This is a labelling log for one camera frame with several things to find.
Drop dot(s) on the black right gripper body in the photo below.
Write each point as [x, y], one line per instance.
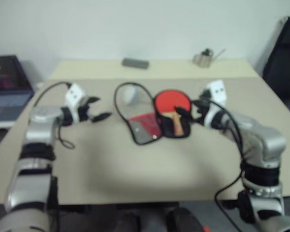
[201, 113]

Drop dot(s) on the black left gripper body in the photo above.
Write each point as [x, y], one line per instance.
[84, 113]

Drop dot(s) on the red table tennis paddle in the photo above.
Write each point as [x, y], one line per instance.
[168, 100]

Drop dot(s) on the red black paddle case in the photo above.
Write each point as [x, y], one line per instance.
[145, 125]

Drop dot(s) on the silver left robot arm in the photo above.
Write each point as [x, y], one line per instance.
[36, 135]

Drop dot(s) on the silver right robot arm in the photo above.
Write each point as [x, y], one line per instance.
[268, 142]

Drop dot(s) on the small metal watering can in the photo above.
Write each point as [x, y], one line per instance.
[204, 60]

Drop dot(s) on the grey rectangular block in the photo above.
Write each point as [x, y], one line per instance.
[135, 63]

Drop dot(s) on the open laptop computer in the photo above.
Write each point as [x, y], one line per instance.
[7, 96]

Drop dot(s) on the black office chair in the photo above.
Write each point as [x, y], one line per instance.
[284, 60]

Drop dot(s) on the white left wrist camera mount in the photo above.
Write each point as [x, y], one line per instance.
[75, 94]

